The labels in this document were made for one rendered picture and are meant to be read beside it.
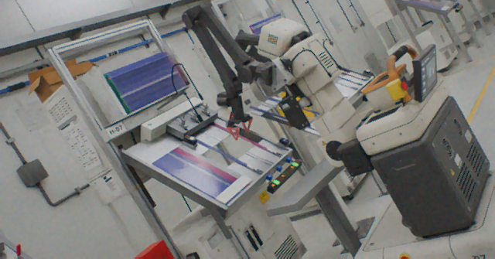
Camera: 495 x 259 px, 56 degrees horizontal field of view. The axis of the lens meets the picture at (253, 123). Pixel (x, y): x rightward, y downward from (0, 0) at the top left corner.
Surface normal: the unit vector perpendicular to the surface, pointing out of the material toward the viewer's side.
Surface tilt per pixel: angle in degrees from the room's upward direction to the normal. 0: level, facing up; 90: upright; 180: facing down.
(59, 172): 90
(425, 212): 90
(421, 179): 90
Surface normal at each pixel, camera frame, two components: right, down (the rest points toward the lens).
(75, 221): 0.69, -0.34
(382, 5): -0.53, 0.38
